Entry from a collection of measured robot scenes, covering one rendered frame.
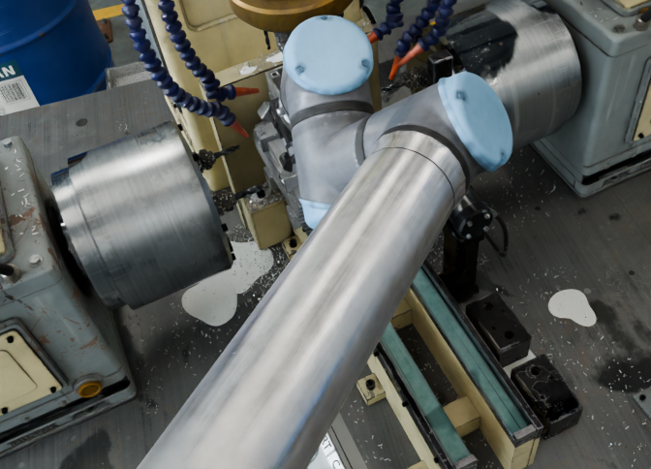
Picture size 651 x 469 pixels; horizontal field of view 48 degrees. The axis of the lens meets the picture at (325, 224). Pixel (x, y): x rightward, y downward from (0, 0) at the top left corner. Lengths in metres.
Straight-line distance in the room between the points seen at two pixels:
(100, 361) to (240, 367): 0.75
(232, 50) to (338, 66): 0.57
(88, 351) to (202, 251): 0.23
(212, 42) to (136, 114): 0.50
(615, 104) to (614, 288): 0.31
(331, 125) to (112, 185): 0.42
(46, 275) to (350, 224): 0.56
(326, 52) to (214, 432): 0.44
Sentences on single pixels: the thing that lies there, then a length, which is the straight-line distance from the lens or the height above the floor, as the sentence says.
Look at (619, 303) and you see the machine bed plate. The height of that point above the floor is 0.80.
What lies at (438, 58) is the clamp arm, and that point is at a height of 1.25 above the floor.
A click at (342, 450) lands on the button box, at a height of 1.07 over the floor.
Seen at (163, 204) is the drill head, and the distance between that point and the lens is 1.05.
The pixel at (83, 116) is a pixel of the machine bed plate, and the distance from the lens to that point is 1.79.
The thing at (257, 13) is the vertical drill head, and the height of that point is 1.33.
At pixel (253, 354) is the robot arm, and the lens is 0.46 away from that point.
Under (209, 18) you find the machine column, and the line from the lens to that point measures 1.27.
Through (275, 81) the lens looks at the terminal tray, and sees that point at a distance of 1.19.
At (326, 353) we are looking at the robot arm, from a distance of 0.47.
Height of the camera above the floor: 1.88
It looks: 50 degrees down
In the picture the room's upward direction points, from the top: 10 degrees counter-clockwise
